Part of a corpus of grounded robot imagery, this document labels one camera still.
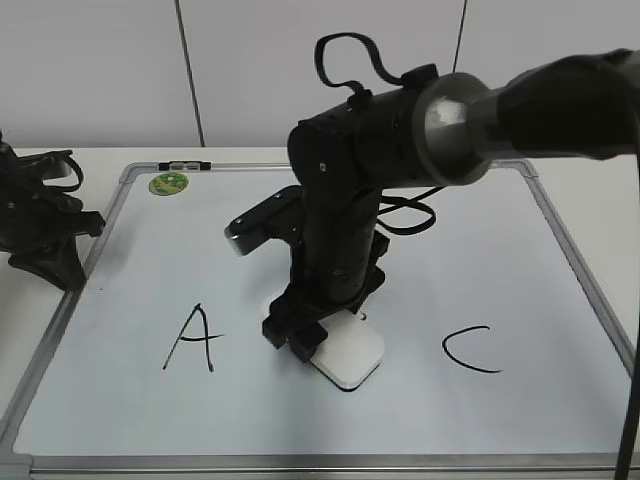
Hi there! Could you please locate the green round magnet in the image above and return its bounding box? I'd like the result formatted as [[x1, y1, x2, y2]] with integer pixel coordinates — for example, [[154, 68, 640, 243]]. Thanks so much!
[[148, 172, 189, 197]]

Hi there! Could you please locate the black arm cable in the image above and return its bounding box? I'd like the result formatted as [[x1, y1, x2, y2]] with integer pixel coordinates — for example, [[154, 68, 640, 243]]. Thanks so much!
[[374, 184, 444, 236], [34, 149, 85, 196]]

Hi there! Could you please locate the aluminium framed whiteboard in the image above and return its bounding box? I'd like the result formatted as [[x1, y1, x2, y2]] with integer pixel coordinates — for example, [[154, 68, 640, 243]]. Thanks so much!
[[1, 160, 633, 479]]

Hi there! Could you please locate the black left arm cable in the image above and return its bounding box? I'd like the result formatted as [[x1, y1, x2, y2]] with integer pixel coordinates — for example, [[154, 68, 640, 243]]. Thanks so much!
[[34, 149, 85, 196]]

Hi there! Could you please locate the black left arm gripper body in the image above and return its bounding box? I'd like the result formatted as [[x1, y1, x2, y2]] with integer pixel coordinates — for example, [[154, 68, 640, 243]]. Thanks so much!
[[1, 142, 83, 253]]

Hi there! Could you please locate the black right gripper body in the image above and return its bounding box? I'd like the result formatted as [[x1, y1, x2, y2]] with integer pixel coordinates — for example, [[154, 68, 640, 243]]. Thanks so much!
[[262, 188, 389, 348]]

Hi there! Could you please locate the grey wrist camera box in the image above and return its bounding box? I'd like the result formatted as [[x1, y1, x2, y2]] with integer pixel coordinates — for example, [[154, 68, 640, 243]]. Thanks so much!
[[225, 185, 303, 256]]

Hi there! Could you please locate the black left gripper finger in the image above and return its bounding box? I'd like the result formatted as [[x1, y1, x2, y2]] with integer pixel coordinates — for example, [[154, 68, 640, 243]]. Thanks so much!
[[8, 238, 86, 291], [61, 211, 106, 237]]

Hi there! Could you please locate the white whiteboard eraser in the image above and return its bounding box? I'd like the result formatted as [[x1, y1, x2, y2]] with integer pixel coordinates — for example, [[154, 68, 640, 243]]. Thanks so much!
[[276, 309, 385, 393]]

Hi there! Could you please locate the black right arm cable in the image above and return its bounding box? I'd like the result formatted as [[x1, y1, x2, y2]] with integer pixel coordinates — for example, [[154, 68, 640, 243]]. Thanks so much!
[[374, 184, 444, 236]]

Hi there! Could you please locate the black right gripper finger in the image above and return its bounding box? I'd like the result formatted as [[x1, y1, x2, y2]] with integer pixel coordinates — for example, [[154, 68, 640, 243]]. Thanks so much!
[[288, 323, 328, 362]]

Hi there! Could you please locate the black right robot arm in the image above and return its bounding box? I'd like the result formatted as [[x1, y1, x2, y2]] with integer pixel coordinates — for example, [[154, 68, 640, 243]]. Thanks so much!
[[262, 49, 639, 359]]

